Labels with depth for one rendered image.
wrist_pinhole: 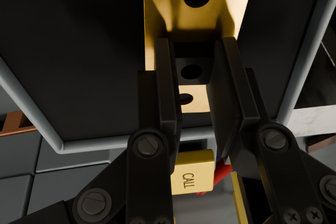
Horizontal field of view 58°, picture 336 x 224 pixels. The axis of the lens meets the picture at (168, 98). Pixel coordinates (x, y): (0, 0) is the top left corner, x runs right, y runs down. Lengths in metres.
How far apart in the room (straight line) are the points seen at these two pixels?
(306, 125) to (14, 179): 1.75
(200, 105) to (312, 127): 0.29
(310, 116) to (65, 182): 1.55
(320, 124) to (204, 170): 0.23
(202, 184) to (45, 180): 1.65
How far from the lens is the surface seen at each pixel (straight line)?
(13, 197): 1.94
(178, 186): 0.27
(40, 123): 0.17
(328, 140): 2.94
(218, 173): 0.36
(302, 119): 0.41
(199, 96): 0.15
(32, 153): 2.03
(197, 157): 0.23
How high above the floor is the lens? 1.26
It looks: 38 degrees down
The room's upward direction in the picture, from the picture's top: 175 degrees clockwise
